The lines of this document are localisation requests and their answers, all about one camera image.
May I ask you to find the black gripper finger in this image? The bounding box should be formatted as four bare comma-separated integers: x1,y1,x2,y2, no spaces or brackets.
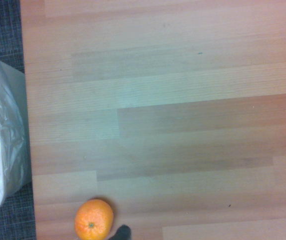
107,224,133,240

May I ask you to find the orange tangerine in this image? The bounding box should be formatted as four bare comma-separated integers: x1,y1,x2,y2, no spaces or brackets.
74,198,114,240

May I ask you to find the bin with clear plastic bag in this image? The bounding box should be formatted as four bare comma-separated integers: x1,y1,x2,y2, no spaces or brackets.
0,27,31,215

